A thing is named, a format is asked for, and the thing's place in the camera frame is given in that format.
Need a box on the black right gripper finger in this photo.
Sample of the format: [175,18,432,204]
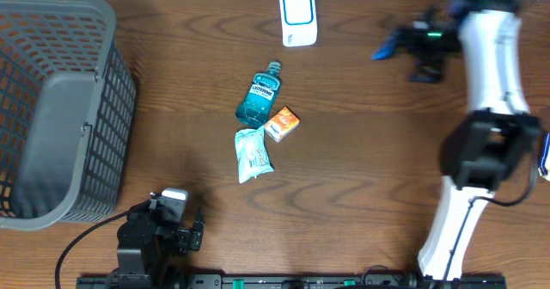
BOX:
[408,67,443,83]
[371,28,403,61]

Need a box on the mint green wipes pack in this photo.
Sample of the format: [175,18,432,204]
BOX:
[235,126,274,183]

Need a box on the blue mouthwash bottle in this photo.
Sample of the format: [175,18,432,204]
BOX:
[235,60,282,128]

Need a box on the orange tissue pack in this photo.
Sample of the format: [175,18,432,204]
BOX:
[265,107,300,143]

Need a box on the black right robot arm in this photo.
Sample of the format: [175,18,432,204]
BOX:
[373,0,542,288]

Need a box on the white barcode scanner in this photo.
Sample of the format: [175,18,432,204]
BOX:
[279,0,318,47]

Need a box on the grey plastic shopping basket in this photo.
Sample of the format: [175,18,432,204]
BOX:
[1,0,137,231]

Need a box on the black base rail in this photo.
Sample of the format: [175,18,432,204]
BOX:
[76,273,508,289]

